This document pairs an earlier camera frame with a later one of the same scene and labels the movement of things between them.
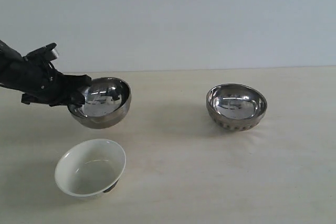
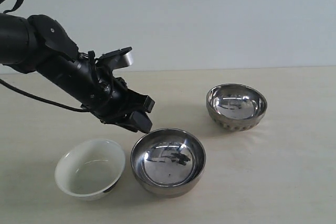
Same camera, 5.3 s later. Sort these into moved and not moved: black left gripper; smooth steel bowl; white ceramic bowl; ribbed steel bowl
Moved: smooth steel bowl; black left gripper
Not moved: white ceramic bowl; ribbed steel bowl
